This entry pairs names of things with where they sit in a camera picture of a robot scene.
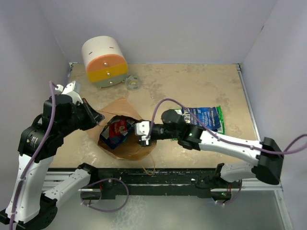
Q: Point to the white cylindrical mini drawer cabinet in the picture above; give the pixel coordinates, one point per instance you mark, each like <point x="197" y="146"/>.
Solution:
<point x="104" y="62"/>

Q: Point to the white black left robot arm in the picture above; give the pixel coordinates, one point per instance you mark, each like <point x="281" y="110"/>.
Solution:
<point x="30" y="208"/>

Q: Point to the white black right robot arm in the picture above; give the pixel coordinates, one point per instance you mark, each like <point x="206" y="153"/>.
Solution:
<point x="259" y="159"/>

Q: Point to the blue white chips bag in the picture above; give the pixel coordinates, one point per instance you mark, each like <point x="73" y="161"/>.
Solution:
<point x="206" y="117"/>

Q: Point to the brown paper bag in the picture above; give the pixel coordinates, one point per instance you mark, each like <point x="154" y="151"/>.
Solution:
<point x="130" y="150"/>

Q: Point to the dark blue snack packet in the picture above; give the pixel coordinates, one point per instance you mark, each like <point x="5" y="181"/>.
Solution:
<point x="116" y="141"/>

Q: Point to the clear tape roll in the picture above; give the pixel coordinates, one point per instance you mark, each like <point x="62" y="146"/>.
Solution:
<point x="132" y="83"/>

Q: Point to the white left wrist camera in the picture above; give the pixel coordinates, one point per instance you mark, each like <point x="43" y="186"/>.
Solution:
<point x="72" y="89"/>

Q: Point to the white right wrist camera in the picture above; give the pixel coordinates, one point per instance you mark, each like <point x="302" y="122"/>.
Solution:
<point x="142" y="130"/>

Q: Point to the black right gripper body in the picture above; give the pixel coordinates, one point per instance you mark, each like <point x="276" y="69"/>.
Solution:
<point x="159" y="133"/>

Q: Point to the red blue snack packet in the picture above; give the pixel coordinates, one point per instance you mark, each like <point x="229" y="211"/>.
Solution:
<point x="118" y="128"/>

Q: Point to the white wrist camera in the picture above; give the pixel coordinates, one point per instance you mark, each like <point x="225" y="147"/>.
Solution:
<point x="142" y="130"/>
<point x="72" y="89"/>

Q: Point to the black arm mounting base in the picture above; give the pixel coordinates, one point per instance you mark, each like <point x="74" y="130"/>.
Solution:
<point x="199" y="182"/>

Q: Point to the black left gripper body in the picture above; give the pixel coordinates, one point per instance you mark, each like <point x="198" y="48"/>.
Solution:
<point x="81" y="118"/>

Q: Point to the green white snack packet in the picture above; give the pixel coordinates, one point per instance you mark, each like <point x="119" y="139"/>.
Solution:
<point x="221" y="117"/>

